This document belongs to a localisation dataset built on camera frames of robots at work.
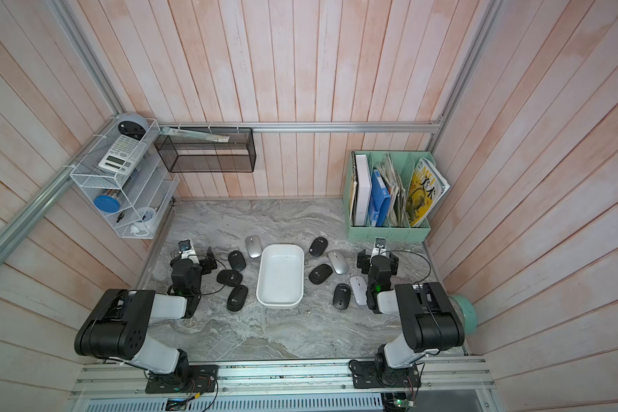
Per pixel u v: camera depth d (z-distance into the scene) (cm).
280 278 92
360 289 89
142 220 85
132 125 80
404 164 104
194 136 91
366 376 73
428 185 97
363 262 85
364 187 90
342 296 88
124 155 78
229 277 90
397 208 98
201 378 73
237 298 88
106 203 77
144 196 80
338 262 98
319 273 93
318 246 101
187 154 107
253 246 103
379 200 94
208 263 86
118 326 45
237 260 98
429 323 46
